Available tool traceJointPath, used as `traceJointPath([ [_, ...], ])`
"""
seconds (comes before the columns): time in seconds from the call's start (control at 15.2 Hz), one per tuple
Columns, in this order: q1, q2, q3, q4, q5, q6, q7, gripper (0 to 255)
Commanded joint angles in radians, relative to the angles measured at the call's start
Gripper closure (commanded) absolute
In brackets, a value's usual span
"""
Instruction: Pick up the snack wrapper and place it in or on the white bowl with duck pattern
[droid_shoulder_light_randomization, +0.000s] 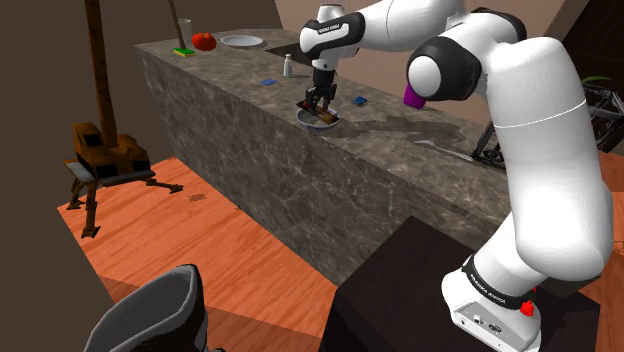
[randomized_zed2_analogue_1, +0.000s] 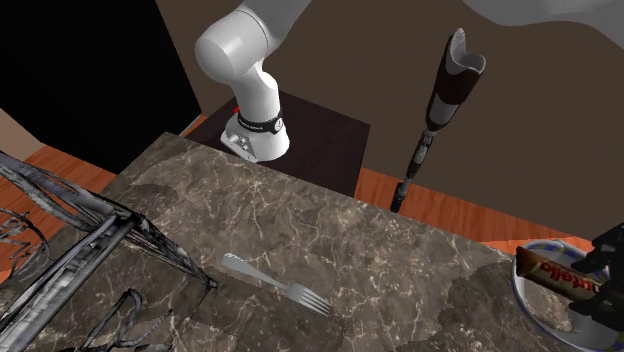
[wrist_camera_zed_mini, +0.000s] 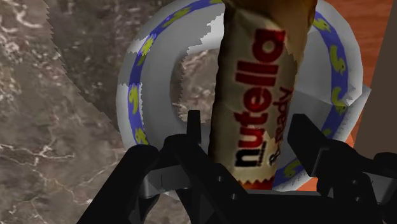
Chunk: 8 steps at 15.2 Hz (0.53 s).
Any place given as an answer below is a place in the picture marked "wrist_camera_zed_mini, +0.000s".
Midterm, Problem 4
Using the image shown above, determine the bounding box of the white bowl with blue rim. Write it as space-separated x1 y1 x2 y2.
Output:
116 0 372 200

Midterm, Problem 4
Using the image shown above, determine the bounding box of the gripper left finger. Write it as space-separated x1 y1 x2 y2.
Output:
76 109 249 224

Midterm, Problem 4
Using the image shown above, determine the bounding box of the cream wrapped snack bar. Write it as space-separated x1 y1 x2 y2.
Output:
207 0 318 191

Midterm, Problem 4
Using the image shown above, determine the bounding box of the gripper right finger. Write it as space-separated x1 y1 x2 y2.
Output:
286 113 397 224

